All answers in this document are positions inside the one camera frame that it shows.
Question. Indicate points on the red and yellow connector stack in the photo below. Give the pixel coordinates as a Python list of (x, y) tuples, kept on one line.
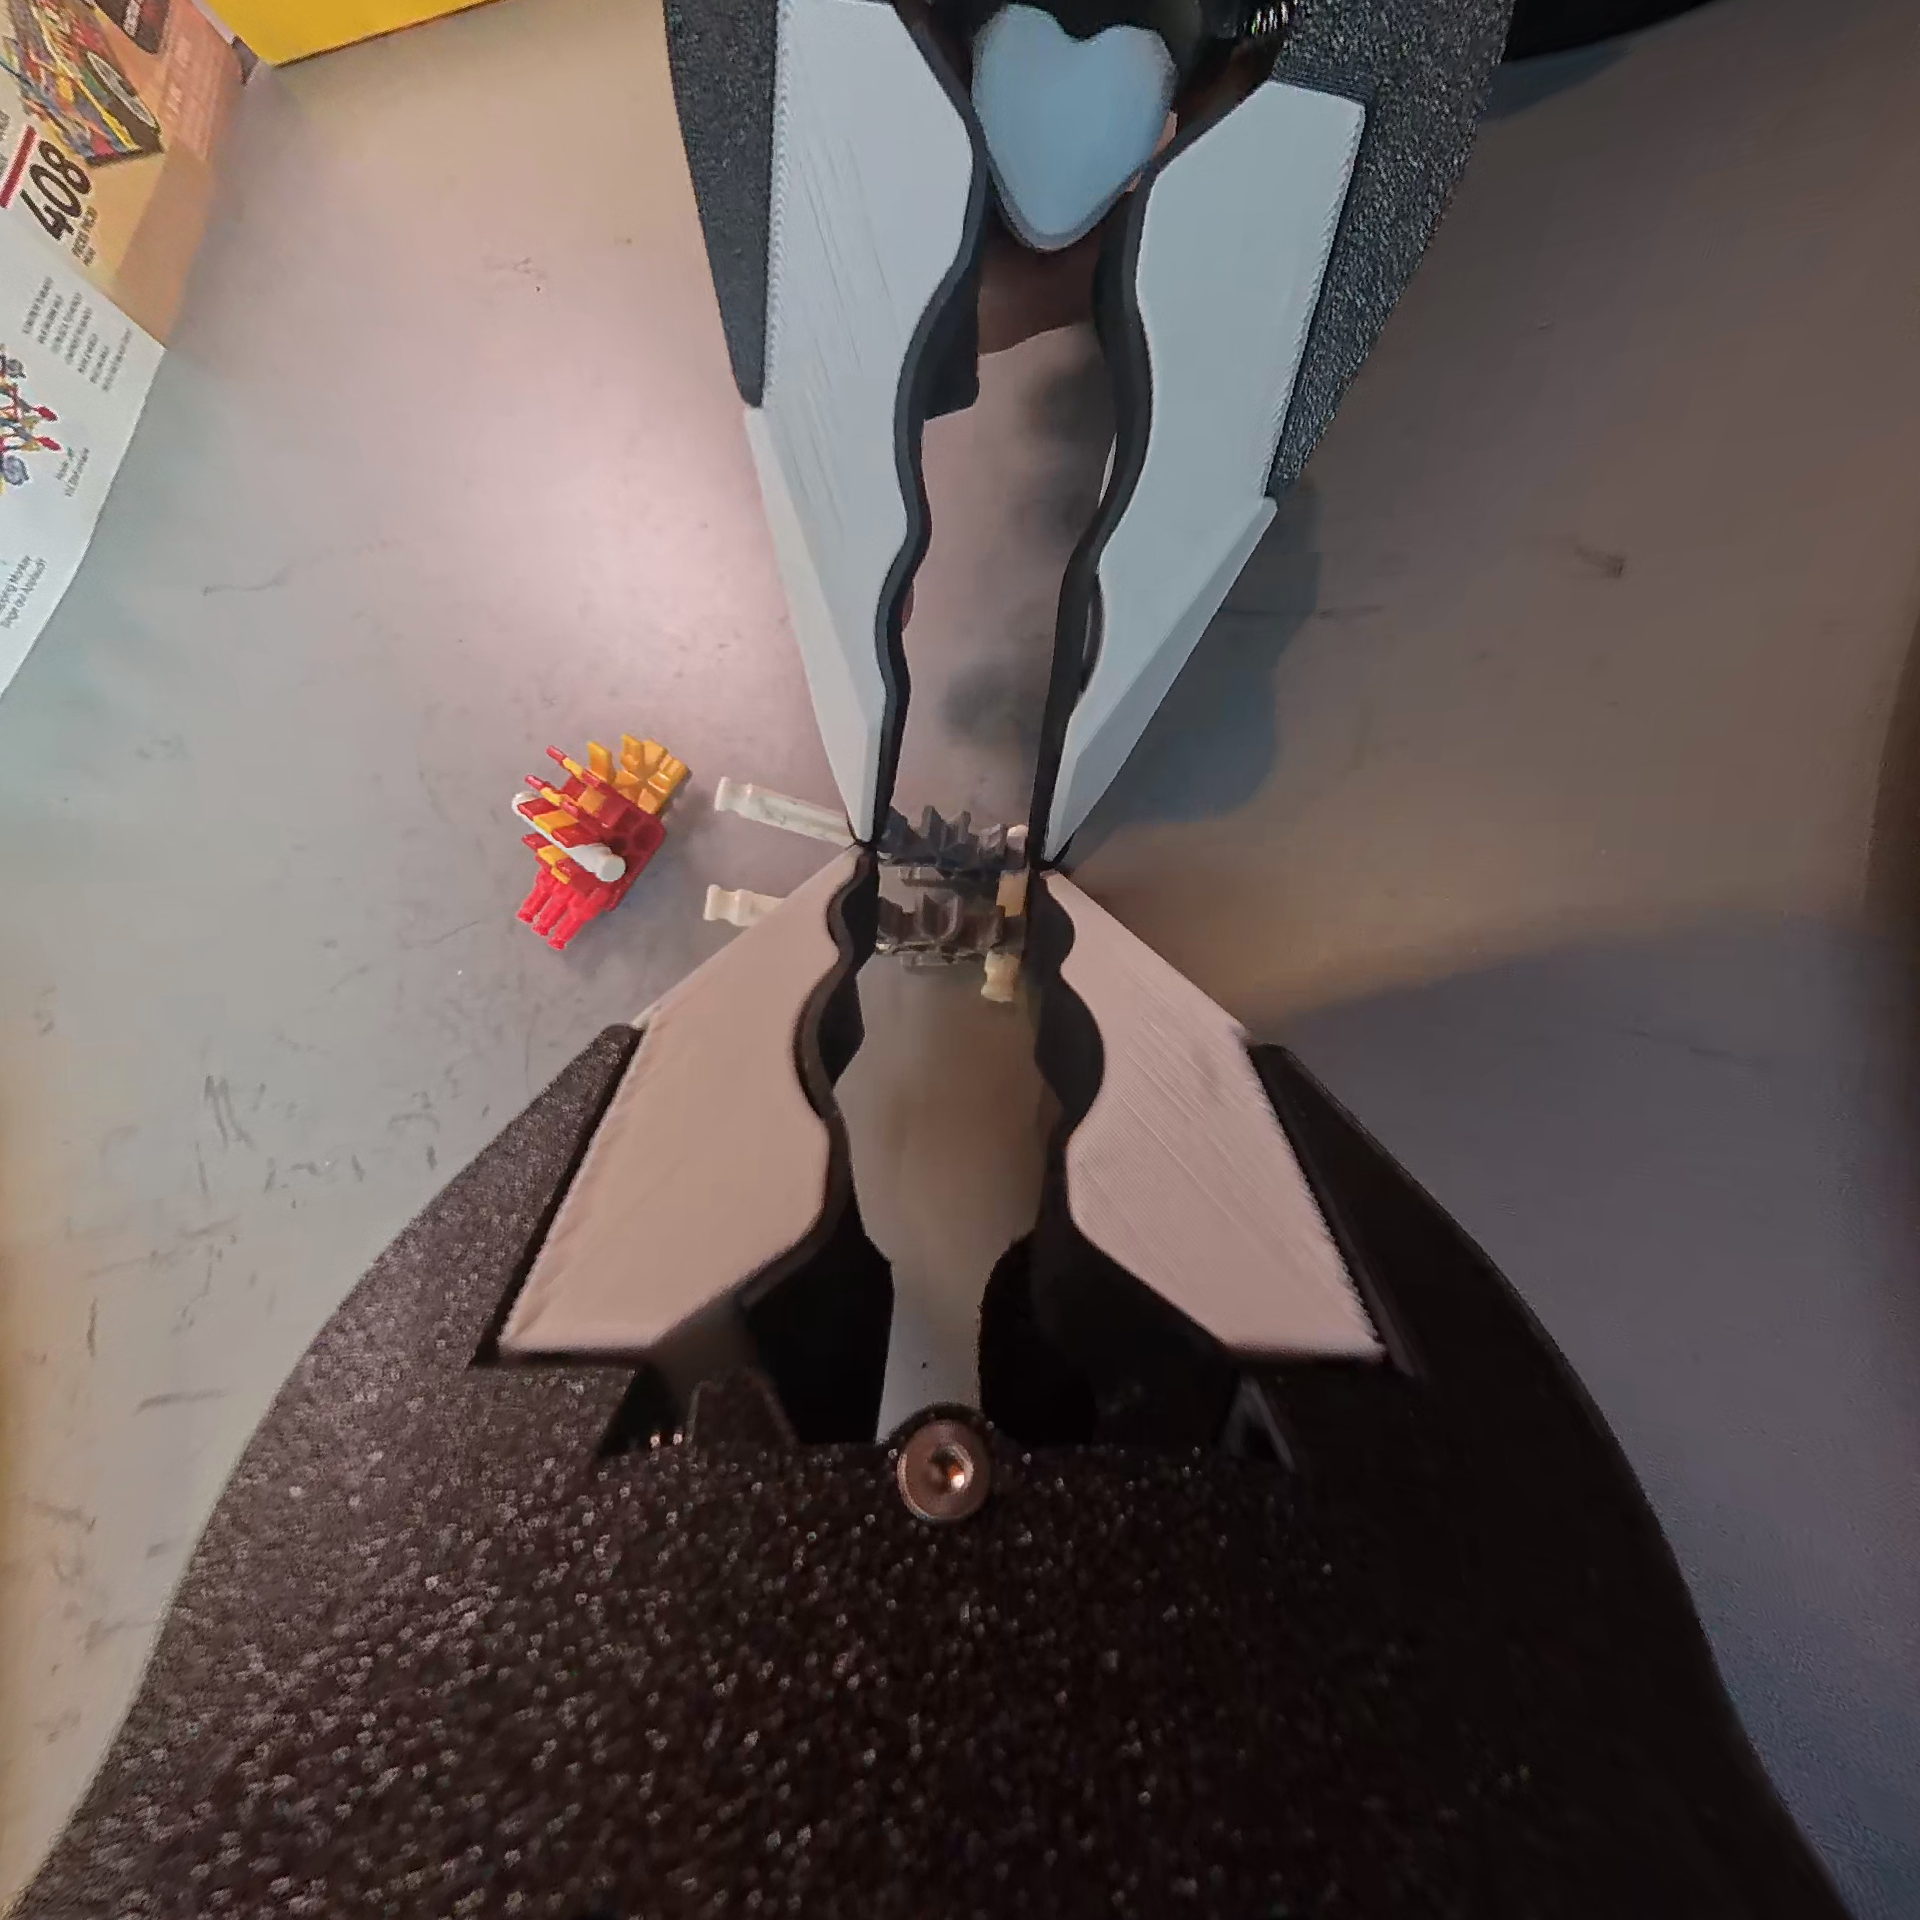
[(571, 901)]

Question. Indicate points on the grey snowflake connector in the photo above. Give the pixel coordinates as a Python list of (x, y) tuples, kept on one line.
[(931, 931), (939, 840)]

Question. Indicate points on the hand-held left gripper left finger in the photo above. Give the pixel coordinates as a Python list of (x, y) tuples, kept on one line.
[(692, 1184)]

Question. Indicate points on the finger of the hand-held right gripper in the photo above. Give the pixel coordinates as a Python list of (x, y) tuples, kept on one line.
[(1215, 376), (839, 300)]

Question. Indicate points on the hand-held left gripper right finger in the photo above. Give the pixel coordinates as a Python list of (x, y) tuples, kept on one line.
[(1215, 1184)]

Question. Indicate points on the printed toy set box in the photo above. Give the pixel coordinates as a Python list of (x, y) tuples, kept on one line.
[(76, 300)]

